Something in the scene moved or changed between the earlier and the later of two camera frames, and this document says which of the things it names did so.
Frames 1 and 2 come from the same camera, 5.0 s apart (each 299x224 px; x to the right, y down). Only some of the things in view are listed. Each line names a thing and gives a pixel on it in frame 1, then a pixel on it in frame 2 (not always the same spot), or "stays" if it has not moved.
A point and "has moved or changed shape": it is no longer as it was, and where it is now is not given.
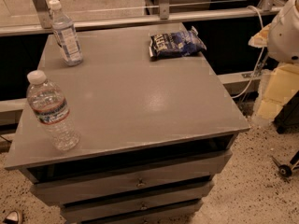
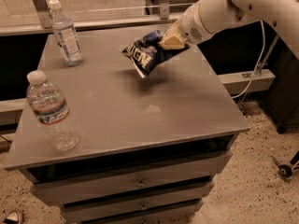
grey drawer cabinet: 155,124 stays
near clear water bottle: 52,111 stays
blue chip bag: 177,44 has moved or changed shape
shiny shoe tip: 11,217 stays
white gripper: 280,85 -> 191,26
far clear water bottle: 65,35 stays
